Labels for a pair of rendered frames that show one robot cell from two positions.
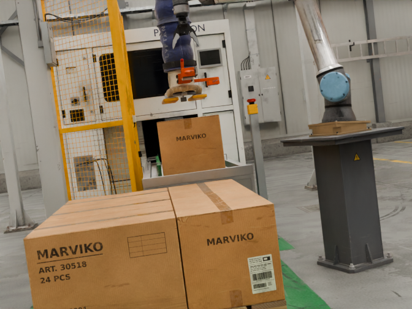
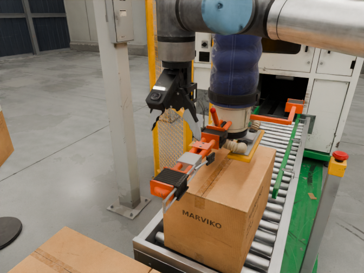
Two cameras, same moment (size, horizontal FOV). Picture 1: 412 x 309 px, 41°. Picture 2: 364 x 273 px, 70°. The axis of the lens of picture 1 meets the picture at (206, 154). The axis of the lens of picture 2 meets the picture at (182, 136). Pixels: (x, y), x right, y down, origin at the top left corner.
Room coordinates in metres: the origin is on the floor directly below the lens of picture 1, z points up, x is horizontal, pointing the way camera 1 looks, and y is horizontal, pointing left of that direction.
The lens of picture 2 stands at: (2.73, -0.33, 1.66)
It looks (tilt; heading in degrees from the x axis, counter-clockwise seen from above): 26 degrees down; 33
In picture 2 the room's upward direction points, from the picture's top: straight up
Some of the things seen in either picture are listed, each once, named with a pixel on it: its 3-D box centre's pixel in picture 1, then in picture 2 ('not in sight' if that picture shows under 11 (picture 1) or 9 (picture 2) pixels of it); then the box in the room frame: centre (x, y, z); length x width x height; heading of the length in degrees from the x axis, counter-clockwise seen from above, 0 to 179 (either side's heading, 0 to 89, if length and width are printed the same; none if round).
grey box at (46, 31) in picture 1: (49, 44); (121, 18); (4.12, 1.04, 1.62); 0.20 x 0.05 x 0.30; 5
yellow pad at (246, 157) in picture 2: (197, 95); (247, 140); (3.85, 0.01, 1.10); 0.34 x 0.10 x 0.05; 6
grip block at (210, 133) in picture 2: (184, 78); (212, 136); (3.59, 0.08, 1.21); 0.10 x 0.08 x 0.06; 96
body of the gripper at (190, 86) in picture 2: (183, 24); (177, 84); (3.29, 0.04, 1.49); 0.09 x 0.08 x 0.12; 5
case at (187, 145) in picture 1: (189, 148); (222, 195); (3.82, 0.11, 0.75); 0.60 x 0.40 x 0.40; 4
